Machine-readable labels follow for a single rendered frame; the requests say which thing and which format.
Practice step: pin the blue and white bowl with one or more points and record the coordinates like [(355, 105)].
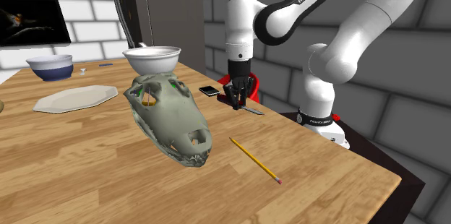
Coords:
[(51, 68)]

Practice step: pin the blue pen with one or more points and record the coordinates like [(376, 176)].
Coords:
[(105, 64)]

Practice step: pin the yellow pencil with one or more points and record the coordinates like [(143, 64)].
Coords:
[(255, 161)]

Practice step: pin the white octagonal plate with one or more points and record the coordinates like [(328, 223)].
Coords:
[(75, 98)]

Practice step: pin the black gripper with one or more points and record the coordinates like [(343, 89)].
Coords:
[(239, 70)]

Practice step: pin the small white figure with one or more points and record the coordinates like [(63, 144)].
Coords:
[(82, 71)]

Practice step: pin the grey green crocodile skull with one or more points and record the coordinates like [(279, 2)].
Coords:
[(169, 117)]

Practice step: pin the dark wall picture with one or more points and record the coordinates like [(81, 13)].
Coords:
[(31, 22)]

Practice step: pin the red container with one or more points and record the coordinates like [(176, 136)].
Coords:
[(256, 87)]

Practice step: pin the black phone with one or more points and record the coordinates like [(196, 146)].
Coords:
[(209, 90)]

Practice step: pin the tall grey cabinet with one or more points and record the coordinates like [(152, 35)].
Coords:
[(172, 15)]

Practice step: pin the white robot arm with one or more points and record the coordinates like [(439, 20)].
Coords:
[(356, 29)]

